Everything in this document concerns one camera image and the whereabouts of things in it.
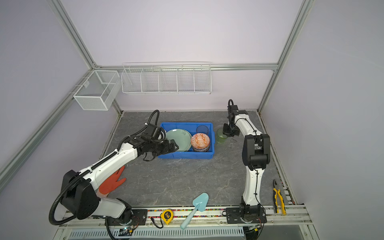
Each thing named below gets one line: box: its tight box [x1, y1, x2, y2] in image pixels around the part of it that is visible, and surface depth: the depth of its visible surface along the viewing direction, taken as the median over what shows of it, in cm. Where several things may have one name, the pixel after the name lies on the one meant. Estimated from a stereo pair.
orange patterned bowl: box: [191, 133, 211, 152], surface depth 94 cm
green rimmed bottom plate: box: [165, 128, 192, 152], surface depth 102 cm
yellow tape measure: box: [160, 209, 174, 225], surface depth 74 cm
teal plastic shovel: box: [180, 192, 209, 230], surface depth 79 cm
